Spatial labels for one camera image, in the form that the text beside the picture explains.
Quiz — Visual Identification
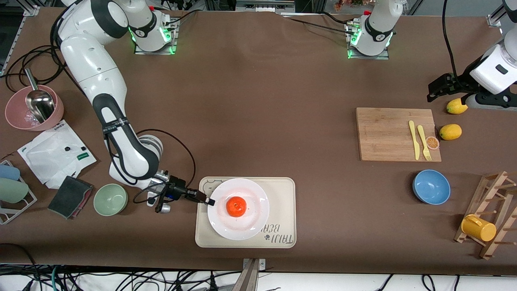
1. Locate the pink bowl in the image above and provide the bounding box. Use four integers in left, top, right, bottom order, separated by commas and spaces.
5, 84, 65, 131

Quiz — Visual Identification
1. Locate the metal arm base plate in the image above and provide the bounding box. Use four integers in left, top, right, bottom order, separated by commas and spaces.
134, 18, 179, 55
347, 22, 390, 61

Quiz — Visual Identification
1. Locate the white plastic bag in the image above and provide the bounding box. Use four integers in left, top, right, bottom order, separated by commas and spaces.
17, 120, 97, 190

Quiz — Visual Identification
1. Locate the yellow plastic fork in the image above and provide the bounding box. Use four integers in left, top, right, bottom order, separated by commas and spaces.
417, 125, 432, 161

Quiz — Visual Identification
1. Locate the wooden cutting board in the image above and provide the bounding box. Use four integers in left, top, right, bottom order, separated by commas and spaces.
356, 107, 442, 162

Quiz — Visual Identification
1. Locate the white wire cup rack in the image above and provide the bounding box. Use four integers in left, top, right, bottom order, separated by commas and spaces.
0, 160, 38, 225

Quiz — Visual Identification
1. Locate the black right base cable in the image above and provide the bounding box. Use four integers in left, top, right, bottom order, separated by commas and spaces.
162, 10, 198, 29

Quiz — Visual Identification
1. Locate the aluminium frame structure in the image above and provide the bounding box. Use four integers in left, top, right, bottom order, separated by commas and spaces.
234, 0, 297, 13

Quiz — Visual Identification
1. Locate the sage green cup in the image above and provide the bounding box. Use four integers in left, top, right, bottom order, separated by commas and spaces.
0, 178, 29, 204

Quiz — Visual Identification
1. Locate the black left base cable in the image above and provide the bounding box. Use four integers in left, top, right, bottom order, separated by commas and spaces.
281, 15, 360, 35

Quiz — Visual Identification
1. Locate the orange mandarin fruit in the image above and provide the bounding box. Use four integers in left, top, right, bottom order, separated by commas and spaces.
226, 196, 247, 218

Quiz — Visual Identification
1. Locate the blue bowl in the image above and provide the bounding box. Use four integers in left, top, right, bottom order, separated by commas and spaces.
412, 169, 451, 205

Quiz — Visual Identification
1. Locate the yellow lemon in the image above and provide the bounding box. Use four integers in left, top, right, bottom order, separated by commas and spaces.
439, 124, 462, 141
446, 98, 469, 114

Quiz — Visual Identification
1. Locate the dark grey folded cloth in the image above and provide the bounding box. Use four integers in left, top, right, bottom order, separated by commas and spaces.
48, 175, 94, 220

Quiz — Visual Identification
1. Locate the beige bear print tray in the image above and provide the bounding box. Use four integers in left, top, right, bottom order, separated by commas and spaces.
195, 177, 297, 248

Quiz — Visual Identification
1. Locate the metal scoop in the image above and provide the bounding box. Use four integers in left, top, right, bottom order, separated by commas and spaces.
24, 68, 55, 123

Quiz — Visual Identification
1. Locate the yellow plastic knife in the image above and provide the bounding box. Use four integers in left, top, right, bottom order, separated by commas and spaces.
408, 120, 421, 160

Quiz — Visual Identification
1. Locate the white round plate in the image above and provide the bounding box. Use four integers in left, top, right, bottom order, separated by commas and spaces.
207, 178, 270, 241

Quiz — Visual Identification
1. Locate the metal table clamp bracket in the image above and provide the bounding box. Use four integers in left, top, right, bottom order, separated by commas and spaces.
242, 258, 267, 291

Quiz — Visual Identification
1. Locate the coiled black cable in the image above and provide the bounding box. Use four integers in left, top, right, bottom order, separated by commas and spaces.
2, 44, 67, 93

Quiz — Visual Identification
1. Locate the wooden mug rack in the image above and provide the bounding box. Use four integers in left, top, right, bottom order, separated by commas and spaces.
454, 171, 517, 260

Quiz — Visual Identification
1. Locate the pale green bowl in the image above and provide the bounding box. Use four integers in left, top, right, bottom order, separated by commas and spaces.
93, 183, 128, 217

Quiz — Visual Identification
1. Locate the black base cable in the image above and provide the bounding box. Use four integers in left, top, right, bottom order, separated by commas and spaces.
281, 15, 360, 35
162, 10, 198, 29

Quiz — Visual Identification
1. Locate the light blue cup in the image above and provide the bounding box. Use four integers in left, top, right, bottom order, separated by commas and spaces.
0, 164, 21, 181

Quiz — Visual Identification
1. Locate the yellow mug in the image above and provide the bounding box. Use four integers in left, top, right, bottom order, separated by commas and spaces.
461, 214, 497, 242

